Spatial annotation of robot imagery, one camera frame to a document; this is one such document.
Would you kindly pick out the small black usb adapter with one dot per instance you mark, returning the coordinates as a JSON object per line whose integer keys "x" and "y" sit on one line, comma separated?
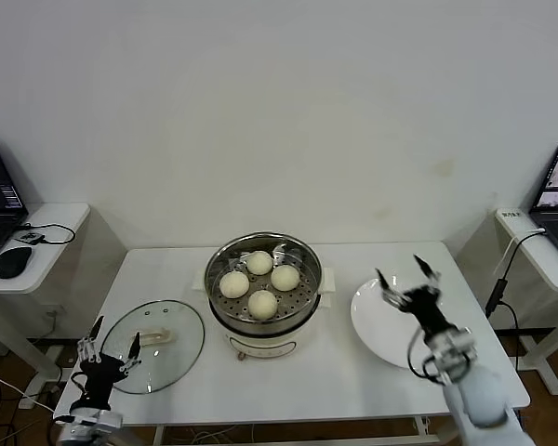
{"x": 30, "y": 237}

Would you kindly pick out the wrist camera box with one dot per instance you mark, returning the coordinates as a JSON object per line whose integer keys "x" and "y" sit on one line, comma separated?
{"x": 453, "y": 348}
{"x": 90, "y": 427}

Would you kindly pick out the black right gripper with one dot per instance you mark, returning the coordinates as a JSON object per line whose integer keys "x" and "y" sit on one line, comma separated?
{"x": 423, "y": 304}

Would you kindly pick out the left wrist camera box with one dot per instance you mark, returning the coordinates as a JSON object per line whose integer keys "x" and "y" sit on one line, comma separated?
{"x": 90, "y": 427}

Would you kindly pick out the stainless steel steamer basket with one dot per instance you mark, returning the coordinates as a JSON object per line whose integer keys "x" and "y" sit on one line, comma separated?
{"x": 307, "y": 283}

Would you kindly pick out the white round plate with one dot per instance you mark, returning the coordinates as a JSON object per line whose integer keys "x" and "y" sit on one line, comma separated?
{"x": 376, "y": 325}

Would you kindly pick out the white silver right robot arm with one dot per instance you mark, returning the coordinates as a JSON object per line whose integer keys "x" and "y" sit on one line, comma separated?
{"x": 479, "y": 399}

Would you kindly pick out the cream electric cooking pot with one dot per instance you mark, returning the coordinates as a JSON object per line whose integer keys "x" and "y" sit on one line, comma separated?
{"x": 269, "y": 346}

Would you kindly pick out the white side desk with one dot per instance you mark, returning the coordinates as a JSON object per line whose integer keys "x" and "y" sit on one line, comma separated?
{"x": 51, "y": 241}
{"x": 548, "y": 274}

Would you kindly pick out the white floor power strip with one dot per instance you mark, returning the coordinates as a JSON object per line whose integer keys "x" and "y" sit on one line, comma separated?
{"x": 27, "y": 402}

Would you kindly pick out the white table frame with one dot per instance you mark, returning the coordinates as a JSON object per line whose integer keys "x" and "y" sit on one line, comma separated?
{"x": 158, "y": 436}

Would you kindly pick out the white steamed baozi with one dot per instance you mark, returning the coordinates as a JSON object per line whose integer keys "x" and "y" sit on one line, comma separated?
{"x": 234, "y": 284}
{"x": 262, "y": 304}
{"x": 259, "y": 262}
{"x": 285, "y": 278}

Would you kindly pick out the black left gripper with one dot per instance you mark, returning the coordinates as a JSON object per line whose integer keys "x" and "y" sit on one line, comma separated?
{"x": 100, "y": 376}

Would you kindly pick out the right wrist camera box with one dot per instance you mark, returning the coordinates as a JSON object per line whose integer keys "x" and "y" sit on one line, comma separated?
{"x": 453, "y": 348}

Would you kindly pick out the black computer mouse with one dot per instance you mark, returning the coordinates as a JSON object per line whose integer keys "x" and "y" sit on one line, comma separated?
{"x": 13, "y": 262}

